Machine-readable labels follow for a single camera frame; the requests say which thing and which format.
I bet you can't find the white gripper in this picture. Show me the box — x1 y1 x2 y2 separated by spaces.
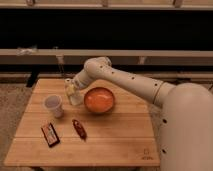
65 70 90 96

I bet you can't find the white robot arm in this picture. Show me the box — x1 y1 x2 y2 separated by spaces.
71 57 213 171

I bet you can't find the orange bowl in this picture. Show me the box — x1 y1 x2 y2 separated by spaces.
84 87 115 114

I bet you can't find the dark red chili pepper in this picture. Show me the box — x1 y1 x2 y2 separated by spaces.
72 119 87 140

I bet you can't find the black red flat packet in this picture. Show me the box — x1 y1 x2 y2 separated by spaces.
41 123 60 147

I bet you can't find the wooden table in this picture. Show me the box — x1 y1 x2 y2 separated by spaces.
4 79 159 167

